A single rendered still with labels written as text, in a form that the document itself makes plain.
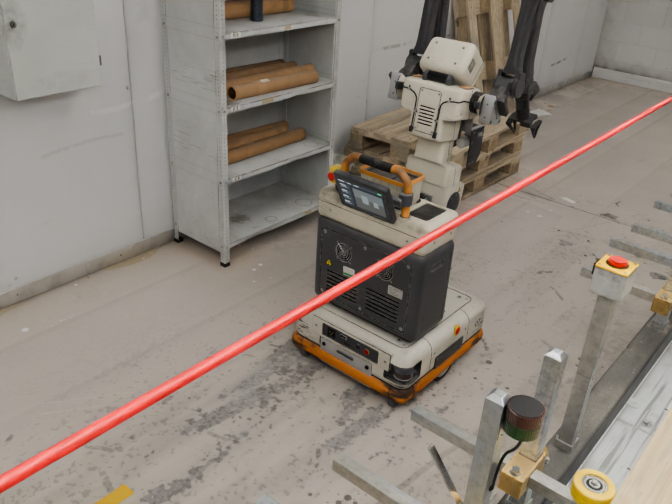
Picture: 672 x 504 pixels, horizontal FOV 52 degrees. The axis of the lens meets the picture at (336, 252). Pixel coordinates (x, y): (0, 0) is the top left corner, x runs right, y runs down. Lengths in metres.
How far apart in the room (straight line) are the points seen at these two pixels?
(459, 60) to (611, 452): 1.54
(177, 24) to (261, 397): 1.86
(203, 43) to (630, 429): 2.51
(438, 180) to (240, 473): 1.40
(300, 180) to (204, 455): 2.28
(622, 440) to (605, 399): 0.11
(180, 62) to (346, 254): 1.42
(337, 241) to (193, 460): 1.01
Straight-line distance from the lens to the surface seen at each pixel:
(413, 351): 2.79
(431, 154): 2.89
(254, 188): 4.46
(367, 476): 1.45
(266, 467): 2.66
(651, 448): 1.63
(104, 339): 3.35
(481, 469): 1.28
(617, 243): 2.63
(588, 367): 1.70
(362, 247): 2.74
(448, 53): 2.83
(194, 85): 3.62
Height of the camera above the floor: 1.90
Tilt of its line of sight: 28 degrees down
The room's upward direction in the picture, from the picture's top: 4 degrees clockwise
